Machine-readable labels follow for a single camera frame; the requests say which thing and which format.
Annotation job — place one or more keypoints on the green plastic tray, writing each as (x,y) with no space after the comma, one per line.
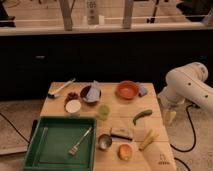
(51,141)

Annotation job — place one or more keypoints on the dark red berry cluster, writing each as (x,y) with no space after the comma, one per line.
(71,96)

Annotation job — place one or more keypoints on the orange bowl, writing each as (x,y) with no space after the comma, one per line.
(127,90)

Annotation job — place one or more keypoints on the dark maroon bowl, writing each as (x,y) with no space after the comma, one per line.
(84,93)

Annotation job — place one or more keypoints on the blue grey cloth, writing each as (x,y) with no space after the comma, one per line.
(93,94)

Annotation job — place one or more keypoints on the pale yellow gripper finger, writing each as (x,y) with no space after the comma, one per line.
(170,115)

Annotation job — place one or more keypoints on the small metal cup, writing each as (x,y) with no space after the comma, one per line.
(104,142)

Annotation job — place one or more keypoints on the blue grey sponge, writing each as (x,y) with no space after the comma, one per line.
(142,90)

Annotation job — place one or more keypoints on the white round lid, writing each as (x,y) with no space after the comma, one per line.
(73,106)

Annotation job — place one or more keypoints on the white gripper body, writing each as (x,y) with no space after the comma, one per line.
(167,106)

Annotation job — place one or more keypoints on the orange yellow fruit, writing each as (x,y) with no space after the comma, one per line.
(125,152)

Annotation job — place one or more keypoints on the silver fork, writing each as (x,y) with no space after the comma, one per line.
(75,148)

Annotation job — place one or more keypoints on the yellow corn cob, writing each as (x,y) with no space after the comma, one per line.
(149,138)

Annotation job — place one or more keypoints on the green plastic cup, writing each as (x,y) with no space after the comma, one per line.
(103,112)

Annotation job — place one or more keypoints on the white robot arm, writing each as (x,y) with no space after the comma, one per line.
(185,83)

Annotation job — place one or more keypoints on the white handled dish brush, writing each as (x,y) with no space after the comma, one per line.
(55,93)

